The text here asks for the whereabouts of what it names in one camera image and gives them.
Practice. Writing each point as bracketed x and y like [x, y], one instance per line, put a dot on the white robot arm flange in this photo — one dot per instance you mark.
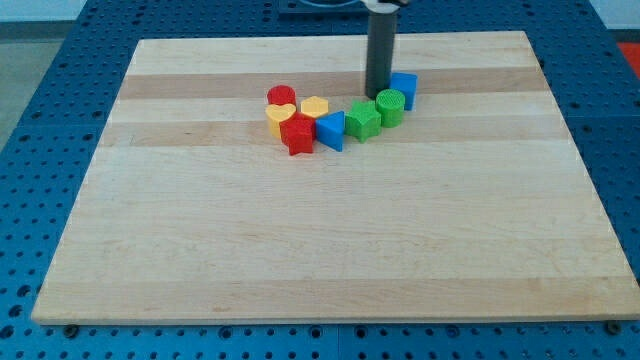
[385, 6]

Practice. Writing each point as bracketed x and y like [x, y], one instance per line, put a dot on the blue triangle block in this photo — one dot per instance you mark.
[330, 130]

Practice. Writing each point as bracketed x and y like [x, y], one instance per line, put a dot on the red star block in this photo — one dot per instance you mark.
[298, 133]

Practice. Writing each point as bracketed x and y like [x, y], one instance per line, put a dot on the green star block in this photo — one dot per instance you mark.
[363, 121]

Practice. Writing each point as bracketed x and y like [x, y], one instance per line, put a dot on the yellow hexagon block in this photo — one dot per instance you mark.
[314, 106]

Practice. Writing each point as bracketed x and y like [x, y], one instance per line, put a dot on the yellow heart block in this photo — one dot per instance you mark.
[276, 114]

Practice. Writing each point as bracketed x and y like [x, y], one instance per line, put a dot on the red cylinder block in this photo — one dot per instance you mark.
[281, 95]

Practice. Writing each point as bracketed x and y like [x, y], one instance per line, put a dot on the green cylinder block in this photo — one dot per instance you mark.
[390, 103]

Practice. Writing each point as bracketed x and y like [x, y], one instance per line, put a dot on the blue cube block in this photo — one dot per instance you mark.
[407, 84]

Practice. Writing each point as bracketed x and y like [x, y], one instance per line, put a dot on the wooden board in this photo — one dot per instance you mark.
[477, 208]

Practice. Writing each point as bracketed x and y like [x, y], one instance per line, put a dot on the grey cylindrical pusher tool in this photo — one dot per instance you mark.
[380, 49]

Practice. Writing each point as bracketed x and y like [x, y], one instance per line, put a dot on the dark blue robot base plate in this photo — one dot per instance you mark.
[332, 8]

